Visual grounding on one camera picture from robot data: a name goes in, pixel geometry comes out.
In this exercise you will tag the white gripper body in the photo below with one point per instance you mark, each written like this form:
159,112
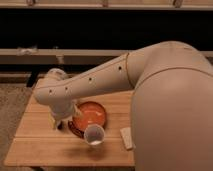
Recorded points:
62,110

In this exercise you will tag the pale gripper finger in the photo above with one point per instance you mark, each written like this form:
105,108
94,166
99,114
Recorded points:
78,113
54,124

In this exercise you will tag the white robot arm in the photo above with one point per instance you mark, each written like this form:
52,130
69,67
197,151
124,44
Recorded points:
171,105

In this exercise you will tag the black eraser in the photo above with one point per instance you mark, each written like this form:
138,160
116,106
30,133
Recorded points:
60,125

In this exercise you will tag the orange plate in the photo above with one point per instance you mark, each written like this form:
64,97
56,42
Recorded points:
92,113

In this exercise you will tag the white sponge block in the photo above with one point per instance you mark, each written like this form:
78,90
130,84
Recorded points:
127,139

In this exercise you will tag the grey metal rail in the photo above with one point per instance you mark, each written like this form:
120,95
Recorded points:
59,56

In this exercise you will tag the white ceramic cup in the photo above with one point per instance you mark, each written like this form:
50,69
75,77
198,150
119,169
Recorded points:
94,135

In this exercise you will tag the wooden table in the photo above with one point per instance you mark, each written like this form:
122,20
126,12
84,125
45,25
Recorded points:
36,143

